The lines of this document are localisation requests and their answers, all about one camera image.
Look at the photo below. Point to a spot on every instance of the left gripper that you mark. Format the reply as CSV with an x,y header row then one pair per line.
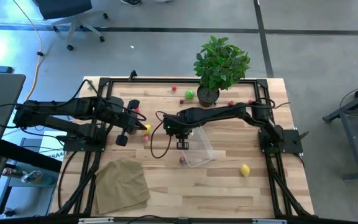
x,y
117,112

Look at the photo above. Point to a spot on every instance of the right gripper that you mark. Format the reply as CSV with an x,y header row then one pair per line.
x,y
180,126

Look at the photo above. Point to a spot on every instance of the yellow plastic lemon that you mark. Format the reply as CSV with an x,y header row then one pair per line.
x,y
245,170
147,129

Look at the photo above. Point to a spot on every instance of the clear plastic tub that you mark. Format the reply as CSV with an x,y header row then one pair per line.
x,y
207,146

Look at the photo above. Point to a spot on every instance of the green round toy vegetable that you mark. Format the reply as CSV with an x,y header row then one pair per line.
x,y
189,94

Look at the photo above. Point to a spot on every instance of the bright red cherry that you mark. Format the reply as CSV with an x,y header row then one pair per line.
x,y
173,88

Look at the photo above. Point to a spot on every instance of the artificial plant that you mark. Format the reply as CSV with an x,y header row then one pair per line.
x,y
219,62

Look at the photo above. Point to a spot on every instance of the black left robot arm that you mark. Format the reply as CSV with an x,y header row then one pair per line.
x,y
57,107

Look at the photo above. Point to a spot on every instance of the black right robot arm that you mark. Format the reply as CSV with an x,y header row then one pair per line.
x,y
222,113

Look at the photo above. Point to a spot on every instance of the pink lumpy fruit piece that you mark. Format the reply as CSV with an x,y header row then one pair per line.
x,y
145,138

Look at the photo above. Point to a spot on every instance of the small green leaf sprig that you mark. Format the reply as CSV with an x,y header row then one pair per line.
x,y
91,86

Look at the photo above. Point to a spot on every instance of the olive cloth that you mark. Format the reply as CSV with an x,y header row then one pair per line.
x,y
121,186

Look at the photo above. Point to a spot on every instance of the white labelled box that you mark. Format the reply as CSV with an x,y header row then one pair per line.
x,y
53,146

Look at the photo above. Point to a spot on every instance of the clear bottle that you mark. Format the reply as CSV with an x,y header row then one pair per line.
x,y
31,176
11,172

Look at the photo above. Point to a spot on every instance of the person's shoe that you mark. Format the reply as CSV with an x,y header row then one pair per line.
x,y
131,2

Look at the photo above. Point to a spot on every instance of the black crossbar with silver brackets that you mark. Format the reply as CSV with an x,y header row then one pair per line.
x,y
42,220

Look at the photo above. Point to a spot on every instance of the office chair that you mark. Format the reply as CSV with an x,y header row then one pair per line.
x,y
64,7

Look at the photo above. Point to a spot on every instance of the dark metal table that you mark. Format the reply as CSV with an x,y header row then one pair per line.
x,y
353,102

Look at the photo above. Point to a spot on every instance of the black frame clamp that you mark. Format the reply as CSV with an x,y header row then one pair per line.
x,y
132,74

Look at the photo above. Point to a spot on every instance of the black aluminium frame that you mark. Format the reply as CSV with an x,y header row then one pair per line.
x,y
182,80

